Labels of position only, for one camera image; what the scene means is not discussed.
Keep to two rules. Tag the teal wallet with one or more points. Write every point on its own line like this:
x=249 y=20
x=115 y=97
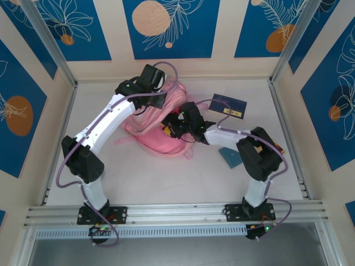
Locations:
x=230 y=158

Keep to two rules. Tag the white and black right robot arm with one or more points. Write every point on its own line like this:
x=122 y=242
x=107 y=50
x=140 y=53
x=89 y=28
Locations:
x=224 y=137

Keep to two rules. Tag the aluminium mounting rail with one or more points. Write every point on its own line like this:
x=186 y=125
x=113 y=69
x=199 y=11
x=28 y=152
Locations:
x=177 y=212

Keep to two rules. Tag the dark blue book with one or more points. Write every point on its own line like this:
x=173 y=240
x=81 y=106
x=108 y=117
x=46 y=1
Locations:
x=222 y=104

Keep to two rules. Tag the pink backpack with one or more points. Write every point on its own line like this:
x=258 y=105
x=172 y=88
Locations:
x=161 y=144

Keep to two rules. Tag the aluminium table side rail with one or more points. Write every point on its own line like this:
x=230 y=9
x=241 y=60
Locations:
x=68 y=113
x=274 y=92

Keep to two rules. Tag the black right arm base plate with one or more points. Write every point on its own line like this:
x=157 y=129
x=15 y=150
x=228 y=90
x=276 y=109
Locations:
x=231 y=212

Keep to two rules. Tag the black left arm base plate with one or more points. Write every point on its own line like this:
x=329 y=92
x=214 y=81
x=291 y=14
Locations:
x=122 y=214

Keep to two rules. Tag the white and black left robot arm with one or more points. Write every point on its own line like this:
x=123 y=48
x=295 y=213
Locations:
x=111 y=116

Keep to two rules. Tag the aluminium frame post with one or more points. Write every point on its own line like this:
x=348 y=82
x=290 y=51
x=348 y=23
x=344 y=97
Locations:
x=52 y=44
x=294 y=44

